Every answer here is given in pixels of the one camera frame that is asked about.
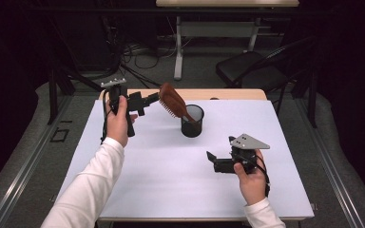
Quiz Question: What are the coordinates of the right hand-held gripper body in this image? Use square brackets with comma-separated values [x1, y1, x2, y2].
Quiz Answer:
[213, 133, 271, 175]

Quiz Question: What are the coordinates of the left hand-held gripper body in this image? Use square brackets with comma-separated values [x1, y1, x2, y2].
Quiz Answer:
[100, 78, 146, 138]

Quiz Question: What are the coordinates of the brown wooden hairbrush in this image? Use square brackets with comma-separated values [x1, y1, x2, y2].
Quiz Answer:
[158, 82, 198, 124]

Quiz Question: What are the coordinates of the black mesh cup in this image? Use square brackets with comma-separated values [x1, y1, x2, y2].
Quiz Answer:
[180, 104, 205, 139]

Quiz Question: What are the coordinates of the person's left hand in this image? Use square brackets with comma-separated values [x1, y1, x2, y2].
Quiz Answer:
[105, 95, 139, 148]

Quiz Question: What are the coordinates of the person's right hand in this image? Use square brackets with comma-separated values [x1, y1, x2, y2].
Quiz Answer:
[233, 149, 269, 206]

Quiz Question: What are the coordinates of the white table sheet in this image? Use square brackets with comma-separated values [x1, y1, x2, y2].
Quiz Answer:
[56, 99, 316, 219]

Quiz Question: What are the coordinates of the light wooden table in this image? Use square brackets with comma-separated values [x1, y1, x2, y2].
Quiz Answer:
[98, 88, 312, 222]

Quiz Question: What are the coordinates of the black folding chair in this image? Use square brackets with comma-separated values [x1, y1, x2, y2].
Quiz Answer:
[215, 35, 318, 115]

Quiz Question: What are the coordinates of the black metal stand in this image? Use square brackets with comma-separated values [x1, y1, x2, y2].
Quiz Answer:
[46, 66, 106, 125]

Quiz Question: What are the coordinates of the white-legged background desk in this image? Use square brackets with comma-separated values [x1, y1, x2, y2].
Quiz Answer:
[155, 0, 300, 81]

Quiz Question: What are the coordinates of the tangle of floor cables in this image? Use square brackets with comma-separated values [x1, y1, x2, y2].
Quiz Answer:
[120, 37, 179, 89]

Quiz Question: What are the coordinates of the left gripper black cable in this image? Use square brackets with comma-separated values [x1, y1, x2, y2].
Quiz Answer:
[100, 89, 111, 144]

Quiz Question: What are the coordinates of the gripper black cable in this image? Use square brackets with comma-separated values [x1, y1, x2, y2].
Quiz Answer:
[255, 155, 272, 198]
[100, 89, 111, 144]

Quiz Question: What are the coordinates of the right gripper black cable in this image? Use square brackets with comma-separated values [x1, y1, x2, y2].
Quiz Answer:
[255, 155, 272, 198]

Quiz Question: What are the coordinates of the metal floor rail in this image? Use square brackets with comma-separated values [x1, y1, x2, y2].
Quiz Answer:
[0, 94, 74, 228]
[293, 94, 365, 228]

